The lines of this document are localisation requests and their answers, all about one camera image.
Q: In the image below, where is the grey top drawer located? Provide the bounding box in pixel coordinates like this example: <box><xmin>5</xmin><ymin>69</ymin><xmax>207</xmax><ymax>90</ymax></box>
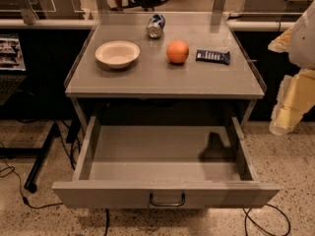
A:
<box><xmin>52</xmin><ymin>117</ymin><xmax>280</xmax><ymax>208</ymax></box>

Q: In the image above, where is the black cable floor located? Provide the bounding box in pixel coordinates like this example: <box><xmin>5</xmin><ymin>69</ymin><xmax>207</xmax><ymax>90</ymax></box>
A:
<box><xmin>0</xmin><ymin>141</ymin><xmax>63</xmax><ymax>210</ymax></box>
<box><xmin>242</xmin><ymin>203</ymin><xmax>292</xmax><ymax>236</ymax></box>

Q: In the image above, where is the black cable right floor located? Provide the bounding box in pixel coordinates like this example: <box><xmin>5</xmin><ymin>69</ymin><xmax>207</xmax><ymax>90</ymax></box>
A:
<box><xmin>242</xmin><ymin>203</ymin><xmax>292</xmax><ymax>236</ymax></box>

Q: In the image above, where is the blue soda can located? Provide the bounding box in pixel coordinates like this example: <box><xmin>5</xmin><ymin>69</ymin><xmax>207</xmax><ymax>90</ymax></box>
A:
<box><xmin>147</xmin><ymin>14</ymin><xmax>165</xmax><ymax>38</ymax></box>

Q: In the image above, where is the black cable left floor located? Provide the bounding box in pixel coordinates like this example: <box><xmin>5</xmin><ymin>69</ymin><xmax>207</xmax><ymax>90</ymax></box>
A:
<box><xmin>0</xmin><ymin>141</ymin><xmax>63</xmax><ymax>210</ymax></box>

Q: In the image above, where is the white bowl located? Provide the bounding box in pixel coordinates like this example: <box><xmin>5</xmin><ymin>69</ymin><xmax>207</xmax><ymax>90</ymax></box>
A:
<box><xmin>94</xmin><ymin>40</ymin><xmax>140</xmax><ymax>69</ymax></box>

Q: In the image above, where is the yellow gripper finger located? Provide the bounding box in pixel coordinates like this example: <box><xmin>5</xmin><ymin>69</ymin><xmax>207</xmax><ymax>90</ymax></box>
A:
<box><xmin>268</xmin><ymin>28</ymin><xmax>292</xmax><ymax>53</ymax></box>
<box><xmin>269</xmin><ymin>69</ymin><xmax>315</xmax><ymax>136</ymax></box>

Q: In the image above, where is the orange fruit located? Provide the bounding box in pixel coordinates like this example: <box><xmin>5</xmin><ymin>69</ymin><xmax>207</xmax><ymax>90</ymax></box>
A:
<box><xmin>166</xmin><ymin>40</ymin><xmax>189</xmax><ymax>64</ymax></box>

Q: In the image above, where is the grey drawer cabinet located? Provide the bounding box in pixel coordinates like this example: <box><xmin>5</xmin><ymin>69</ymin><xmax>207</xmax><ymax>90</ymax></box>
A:
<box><xmin>65</xmin><ymin>12</ymin><xmax>266</xmax><ymax>123</ymax></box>

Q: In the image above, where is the black keyboard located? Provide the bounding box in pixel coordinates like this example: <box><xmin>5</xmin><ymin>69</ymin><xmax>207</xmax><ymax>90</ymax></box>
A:
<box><xmin>0</xmin><ymin>75</ymin><xmax>26</xmax><ymax>105</ymax></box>

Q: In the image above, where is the black table stand leg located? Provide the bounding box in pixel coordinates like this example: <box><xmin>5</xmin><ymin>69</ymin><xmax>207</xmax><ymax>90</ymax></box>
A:
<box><xmin>0</xmin><ymin>124</ymin><xmax>60</xmax><ymax>193</ymax></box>

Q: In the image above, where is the dark blue snack bar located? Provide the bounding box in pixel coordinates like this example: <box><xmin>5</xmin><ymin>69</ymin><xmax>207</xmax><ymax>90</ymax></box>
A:
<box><xmin>196</xmin><ymin>49</ymin><xmax>230</xmax><ymax>65</ymax></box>

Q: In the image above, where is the computer monitor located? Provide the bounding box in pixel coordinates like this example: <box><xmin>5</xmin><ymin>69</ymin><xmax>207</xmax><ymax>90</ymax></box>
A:
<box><xmin>0</xmin><ymin>33</ymin><xmax>27</xmax><ymax>73</ymax></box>

